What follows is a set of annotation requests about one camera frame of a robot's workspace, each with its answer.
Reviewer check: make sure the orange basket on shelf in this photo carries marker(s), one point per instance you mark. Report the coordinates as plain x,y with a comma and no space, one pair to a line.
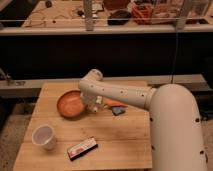
142,14

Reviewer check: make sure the orange ceramic bowl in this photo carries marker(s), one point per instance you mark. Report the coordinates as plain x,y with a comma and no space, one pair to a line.
70,105

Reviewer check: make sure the white tube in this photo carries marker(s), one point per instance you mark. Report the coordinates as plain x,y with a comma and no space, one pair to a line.
97,105

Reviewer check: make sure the white plastic cup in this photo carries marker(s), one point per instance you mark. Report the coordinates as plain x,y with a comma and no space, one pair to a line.
44,137

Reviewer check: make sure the metal clamp at left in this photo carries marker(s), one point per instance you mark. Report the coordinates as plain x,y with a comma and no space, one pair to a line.
9,80

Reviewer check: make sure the orange carrot toy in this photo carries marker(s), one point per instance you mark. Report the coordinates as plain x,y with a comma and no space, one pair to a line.
113,103

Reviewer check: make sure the blue sponge block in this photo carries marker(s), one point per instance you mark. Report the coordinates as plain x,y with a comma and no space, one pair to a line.
118,111

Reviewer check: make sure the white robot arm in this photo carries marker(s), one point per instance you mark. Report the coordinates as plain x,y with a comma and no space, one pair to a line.
175,126

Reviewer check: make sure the grey metal post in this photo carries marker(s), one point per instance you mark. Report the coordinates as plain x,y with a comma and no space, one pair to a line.
87,4

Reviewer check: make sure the black and white box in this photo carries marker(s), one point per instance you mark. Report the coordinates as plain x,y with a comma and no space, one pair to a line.
81,148

